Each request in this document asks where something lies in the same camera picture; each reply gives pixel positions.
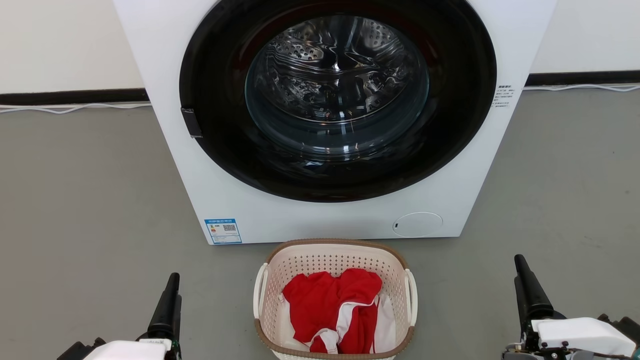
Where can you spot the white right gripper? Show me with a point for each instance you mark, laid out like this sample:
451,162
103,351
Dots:
580,335

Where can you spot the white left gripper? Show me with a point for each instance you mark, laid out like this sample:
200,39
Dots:
130,351

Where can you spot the cream perforated laundry basket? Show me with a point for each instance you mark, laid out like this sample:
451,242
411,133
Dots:
330,256

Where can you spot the blue energy label sticker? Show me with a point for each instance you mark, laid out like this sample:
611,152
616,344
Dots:
223,231

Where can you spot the round white filter cover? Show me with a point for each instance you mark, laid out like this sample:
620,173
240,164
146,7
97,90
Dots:
417,224

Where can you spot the white garment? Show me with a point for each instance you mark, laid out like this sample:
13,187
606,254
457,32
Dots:
386,325

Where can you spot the red garment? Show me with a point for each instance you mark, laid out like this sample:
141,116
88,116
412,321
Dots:
320,305

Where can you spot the white front-load washing machine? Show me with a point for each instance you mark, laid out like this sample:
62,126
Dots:
320,220

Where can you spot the small printed text sticker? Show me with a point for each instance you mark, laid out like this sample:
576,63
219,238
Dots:
502,96

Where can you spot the round black washer door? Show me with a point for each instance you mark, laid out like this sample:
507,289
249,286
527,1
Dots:
215,75

